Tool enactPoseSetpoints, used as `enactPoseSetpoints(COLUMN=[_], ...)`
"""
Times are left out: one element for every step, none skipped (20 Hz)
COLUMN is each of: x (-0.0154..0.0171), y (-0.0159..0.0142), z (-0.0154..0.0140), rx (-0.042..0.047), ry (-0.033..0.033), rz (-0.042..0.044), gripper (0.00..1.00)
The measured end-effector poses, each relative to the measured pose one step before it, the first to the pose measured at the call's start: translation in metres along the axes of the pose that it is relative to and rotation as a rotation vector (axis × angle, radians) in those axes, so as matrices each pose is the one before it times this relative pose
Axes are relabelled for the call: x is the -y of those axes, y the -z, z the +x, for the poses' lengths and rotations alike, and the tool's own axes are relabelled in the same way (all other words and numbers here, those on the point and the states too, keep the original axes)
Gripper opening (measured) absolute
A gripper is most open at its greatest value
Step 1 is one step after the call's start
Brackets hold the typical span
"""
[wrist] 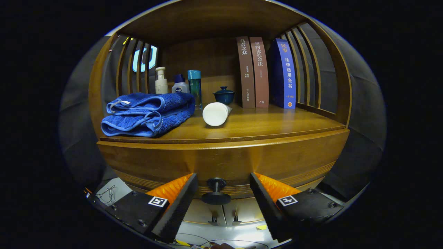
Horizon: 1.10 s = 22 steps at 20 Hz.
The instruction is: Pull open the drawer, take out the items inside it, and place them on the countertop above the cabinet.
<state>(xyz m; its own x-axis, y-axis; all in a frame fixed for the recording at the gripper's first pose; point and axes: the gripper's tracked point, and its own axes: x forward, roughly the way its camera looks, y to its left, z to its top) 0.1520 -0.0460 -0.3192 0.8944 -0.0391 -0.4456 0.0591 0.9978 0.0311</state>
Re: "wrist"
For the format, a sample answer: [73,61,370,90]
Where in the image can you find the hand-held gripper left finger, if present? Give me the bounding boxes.
[104,173,198,244]

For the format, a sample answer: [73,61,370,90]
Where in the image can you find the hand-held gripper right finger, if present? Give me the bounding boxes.
[249,172,346,243]

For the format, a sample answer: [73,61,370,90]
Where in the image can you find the wooden drawer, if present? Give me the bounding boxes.
[97,130,350,205]

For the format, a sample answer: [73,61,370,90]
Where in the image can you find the white green cream tube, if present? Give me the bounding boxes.
[202,102,233,127]

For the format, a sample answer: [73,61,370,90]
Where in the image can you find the wooden cabinet door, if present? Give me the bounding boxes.
[185,199,225,224]
[223,197,265,223]

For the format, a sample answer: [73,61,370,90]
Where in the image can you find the wooden countertop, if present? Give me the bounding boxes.
[100,102,346,144]

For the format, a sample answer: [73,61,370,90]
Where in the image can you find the wooden cabinet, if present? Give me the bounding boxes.
[88,0,353,225]

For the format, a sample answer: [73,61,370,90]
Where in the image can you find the folded blue towel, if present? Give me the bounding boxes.
[101,92,196,138]

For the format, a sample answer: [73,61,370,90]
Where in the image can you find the dark blue lidded teacup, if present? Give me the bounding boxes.
[213,86,236,105]

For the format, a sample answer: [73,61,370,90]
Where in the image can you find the teal transparent bottle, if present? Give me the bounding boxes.
[188,70,202,110]

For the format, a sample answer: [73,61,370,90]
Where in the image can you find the white lotion bottle blue cap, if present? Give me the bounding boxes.
[172,74,190,94]

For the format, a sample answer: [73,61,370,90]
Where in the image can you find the white pump bottle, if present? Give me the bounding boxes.
[155,67,169,94]

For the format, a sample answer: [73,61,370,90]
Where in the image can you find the blue book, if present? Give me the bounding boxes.
[273,38,297,110]

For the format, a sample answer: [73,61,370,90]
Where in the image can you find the light brown book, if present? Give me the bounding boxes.
[250,37,269,109]

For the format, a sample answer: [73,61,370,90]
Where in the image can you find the dark brown book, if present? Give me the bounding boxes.
[236,36,256,109]

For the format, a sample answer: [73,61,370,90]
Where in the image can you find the thin floor cables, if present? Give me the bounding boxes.
[95,185,116,206]

